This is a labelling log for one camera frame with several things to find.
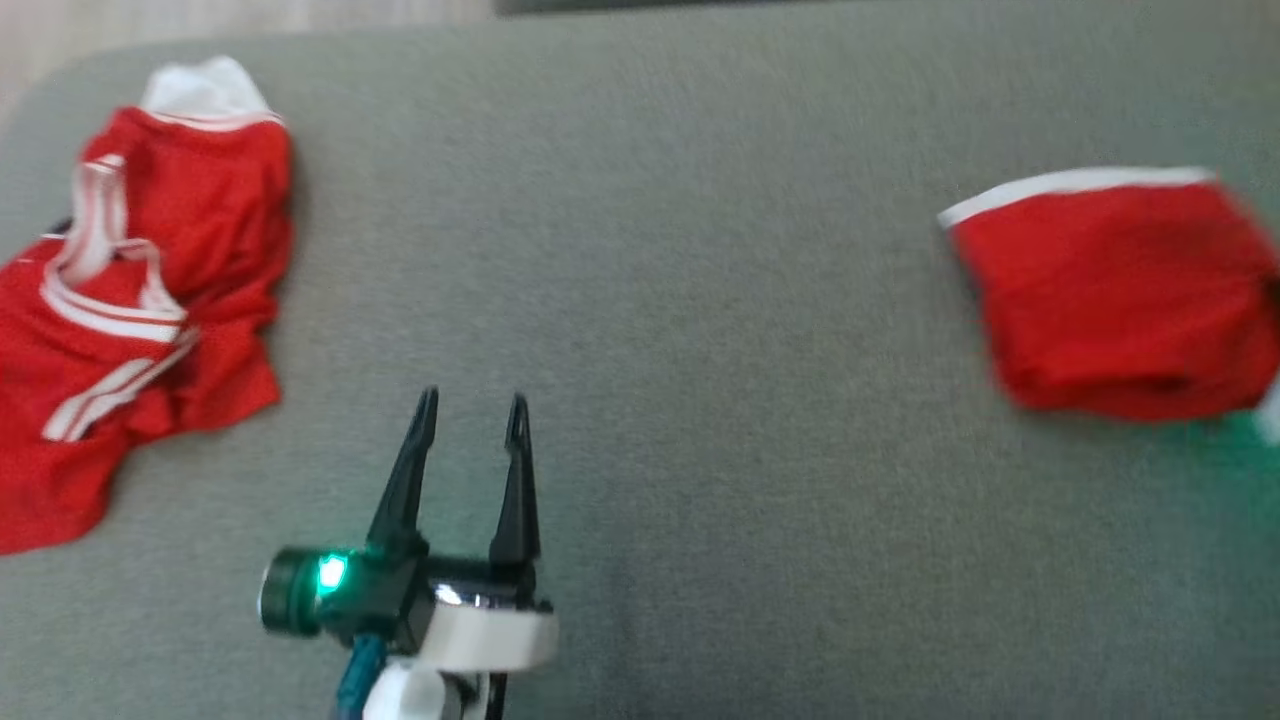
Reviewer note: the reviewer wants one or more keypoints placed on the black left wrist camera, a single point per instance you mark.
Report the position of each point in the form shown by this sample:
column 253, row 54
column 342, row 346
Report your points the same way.
column 295, row 592

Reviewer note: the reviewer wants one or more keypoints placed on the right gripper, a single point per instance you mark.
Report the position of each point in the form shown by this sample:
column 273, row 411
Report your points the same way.
column 1271, row 420

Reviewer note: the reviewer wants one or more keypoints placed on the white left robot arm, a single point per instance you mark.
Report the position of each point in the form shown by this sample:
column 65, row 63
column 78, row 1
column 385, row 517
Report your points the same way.
column 410, row 700

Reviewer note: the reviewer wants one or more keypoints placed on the red jersey with white stripes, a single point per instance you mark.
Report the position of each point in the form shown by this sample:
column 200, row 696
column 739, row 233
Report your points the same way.
column 220, row 200

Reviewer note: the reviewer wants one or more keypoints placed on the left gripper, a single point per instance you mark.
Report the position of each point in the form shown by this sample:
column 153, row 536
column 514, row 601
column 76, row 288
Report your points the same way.
column 480, row 630

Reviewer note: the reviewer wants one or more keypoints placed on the red shorts with white band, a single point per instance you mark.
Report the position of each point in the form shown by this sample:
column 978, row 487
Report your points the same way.
column 1120, row 300

